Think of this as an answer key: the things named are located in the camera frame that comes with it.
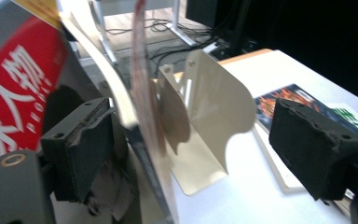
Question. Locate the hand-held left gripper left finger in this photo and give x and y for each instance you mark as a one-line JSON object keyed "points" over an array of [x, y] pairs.
{"points": [[84, 149]]}

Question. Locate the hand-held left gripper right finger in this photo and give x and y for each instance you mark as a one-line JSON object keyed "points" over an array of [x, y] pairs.
{"points": [[313, 149]]}

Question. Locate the white book with green title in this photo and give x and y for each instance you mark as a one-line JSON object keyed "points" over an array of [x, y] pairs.
{"points": [[273, 161]]}

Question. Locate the dark blue orange cover magazine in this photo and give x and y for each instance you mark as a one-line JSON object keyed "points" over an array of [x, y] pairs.
{"points": [[267, 104]]}

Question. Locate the portrait magazine with red banner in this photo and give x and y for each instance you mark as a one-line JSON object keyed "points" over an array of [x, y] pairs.
{"points": [[12, 93]]}

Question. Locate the beige expandable book rack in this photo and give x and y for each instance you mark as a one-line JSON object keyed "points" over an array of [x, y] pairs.
{"points": [[217, 109]]}

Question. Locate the black curtain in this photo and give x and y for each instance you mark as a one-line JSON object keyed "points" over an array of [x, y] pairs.
{"points": [[307, 37]]}

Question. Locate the white power strip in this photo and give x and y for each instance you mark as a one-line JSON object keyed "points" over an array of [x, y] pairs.
{"points": [[210, 47]]}

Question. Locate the black stand with wide base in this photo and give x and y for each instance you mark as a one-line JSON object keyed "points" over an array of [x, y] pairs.
{"points": [[217, 25]]}

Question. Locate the white metal desk frame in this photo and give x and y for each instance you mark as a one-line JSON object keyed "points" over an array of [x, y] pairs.
{"points": [[105, 37]]}

